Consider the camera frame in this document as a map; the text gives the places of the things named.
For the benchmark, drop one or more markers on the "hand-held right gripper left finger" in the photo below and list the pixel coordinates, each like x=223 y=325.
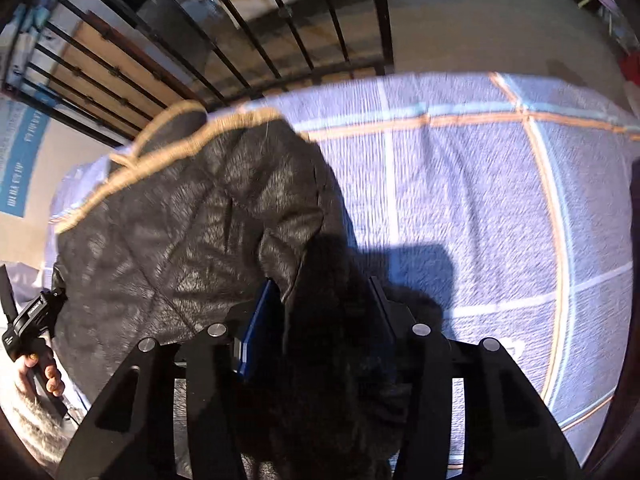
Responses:
x=260 y=325

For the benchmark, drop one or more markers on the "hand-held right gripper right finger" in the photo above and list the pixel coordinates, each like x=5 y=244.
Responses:
x=395 y=315

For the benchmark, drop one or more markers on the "black quilted jacket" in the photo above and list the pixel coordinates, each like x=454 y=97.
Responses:
x=190 y=220

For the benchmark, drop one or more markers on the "person's left forearm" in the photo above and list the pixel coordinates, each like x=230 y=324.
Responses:
x=30 y=425

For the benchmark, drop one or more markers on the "person's left hand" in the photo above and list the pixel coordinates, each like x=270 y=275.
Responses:
x=53 y=383

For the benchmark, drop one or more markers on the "blue plaid bed sheet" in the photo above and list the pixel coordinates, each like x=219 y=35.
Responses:
x=475 y=200

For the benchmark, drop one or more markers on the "wooden board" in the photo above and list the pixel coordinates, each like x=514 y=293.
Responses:
x=95 y=70

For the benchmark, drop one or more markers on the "blue white wall poster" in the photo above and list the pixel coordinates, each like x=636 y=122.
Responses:
x=22 y=160

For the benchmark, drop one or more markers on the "black metal bed frame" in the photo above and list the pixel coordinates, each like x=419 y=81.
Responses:
x=240 y=45

